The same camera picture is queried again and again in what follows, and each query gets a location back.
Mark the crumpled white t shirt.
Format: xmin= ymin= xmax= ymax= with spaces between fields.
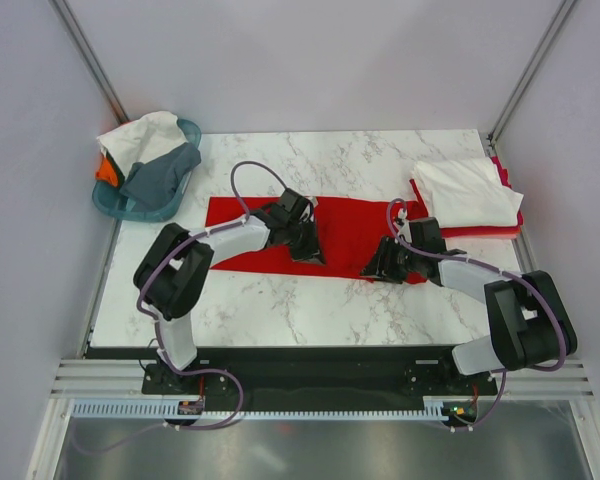
xmin=97 ymin=111 xmax=187 ymax=175

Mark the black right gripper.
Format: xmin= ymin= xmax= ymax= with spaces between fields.
xmin=359 ymin=235 xmax=423 ymax=285

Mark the left aluminium frame post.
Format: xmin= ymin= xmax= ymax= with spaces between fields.
xmin=48 ymin=0 xmax=129 ymax=124

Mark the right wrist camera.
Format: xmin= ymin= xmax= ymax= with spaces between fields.
xmin=393 ymin=209 xmax=411 ymax=242

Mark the white slotted cable duct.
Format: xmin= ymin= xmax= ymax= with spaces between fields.
xmin=71 ymin=399 xmax=449 ymax=421

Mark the teal plastic basket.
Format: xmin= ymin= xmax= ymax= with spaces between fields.
xmin=92 ymin=111 xmax=201 ymax=223

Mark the folded pink t shirt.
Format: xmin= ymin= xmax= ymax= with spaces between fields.
xmin=490 ymin=156 xmax=512 ymax=189

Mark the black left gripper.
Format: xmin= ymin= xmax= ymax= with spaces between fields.
xmin=284 ymin=218 xmax=325 ymax=267

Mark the folded white t shirt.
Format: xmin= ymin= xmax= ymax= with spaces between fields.
xmin=411 ymin=157 xmax=524 ymax=228

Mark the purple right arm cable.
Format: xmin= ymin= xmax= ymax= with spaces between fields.
xmin=387 ymin=198 xmax=567 ymax=434

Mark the aluminium frame post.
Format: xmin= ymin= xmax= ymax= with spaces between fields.
xmin=48 ymin=0 xmax=129 ymax=124
xmin=480 ymin=0 xmax=580 ymax=156

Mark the right aluminium frame post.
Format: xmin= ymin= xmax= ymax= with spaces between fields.
xmin=480 ymin=0 xmax=580 ymax=156

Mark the orange t shirt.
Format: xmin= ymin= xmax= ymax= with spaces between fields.
xmin=95 ymin=154 xmax=120 ymax=188

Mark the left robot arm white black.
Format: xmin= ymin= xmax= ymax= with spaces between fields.
xmin=133 ymin=189 xmax=326 ymax=393

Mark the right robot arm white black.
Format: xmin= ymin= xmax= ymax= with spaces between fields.
xmin=360 ymin=218 xmax=578 ymax=394

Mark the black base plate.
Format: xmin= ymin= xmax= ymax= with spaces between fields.
xmin=86 ymin=346 xmax=497 ymax=411

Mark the grey blue t shirt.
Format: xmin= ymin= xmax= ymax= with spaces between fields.
xmin=120 ymin=142 xmax=201 ymax=213

